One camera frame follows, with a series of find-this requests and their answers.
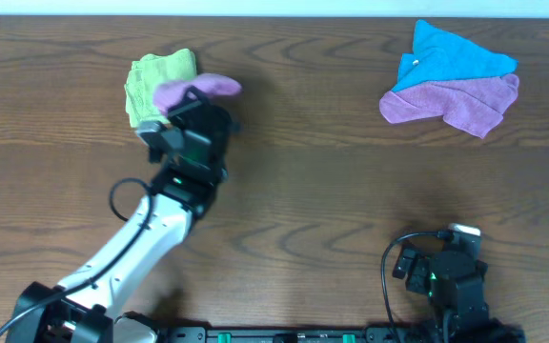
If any blue cloth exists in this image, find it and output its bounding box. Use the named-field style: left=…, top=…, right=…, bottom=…
left=392, top=19, right=518, bottom=92

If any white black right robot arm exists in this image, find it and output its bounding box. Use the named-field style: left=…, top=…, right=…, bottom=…
left=393, top=246, right=526, bottom=343

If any crumpled purple cloth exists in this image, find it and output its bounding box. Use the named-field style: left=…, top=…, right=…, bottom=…
left=379, top=73, right=519, bottom=138

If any folded green cloth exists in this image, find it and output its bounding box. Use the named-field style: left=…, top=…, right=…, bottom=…
left=124, top=49, right=197, bottom=129

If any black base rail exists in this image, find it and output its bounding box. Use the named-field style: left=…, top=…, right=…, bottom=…
left=157, top=326, right=527, bottom=343

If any purple microfiber cloth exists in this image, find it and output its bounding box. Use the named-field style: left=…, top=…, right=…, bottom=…
left=152, top=73, right=242, bottom=115

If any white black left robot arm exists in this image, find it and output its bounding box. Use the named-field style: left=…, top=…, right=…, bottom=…
left=0, top=81, right=241, bottom=342

